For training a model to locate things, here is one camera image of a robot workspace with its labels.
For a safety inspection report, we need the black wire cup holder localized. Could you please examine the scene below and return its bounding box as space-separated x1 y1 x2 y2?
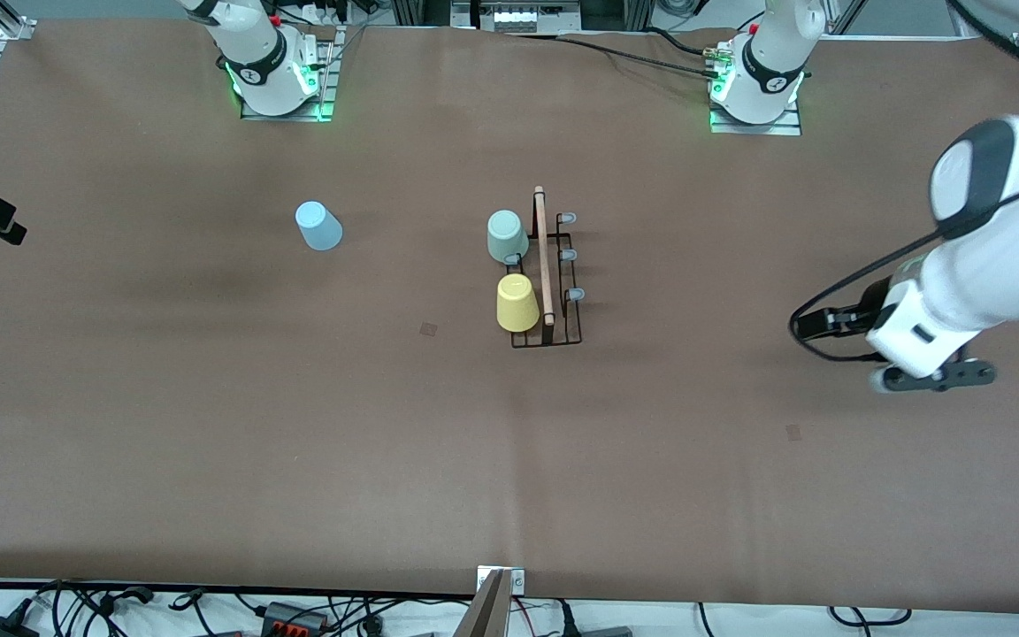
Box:
506 185 585 349

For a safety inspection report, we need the yellow plastic cup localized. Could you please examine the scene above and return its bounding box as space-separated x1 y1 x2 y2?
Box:
496 273 540 334

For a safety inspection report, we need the mint green plastic cup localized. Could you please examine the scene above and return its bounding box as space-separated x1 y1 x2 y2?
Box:
487 210 530 265

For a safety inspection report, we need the light blue plastic cup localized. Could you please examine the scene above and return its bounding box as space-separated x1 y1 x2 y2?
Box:
295 201 343 251

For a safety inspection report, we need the large paper table cover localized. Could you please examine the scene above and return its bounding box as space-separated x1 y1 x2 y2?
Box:
0 18 1019 616

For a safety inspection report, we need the white power strip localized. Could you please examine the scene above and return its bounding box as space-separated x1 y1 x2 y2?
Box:
472 0 583 33

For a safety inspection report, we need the connector block with orange levers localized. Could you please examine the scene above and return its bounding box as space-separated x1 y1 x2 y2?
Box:
260 602 331 634

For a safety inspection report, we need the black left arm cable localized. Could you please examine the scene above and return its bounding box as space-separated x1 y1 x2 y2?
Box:
788 0 1019 364

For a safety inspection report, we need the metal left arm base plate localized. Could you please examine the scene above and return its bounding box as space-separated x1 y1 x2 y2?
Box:
710 102 802 135

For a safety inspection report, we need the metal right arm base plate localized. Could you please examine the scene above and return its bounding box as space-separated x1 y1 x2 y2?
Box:
240 25 335 122

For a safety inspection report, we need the black base supply cable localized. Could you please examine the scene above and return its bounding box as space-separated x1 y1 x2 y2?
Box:
506 31 727 81

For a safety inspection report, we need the black cable clip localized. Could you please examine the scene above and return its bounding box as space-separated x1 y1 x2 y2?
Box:
94 584 157 613

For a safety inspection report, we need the aluminium camera stand post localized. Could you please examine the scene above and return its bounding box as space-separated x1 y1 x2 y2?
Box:
453 566 525 637

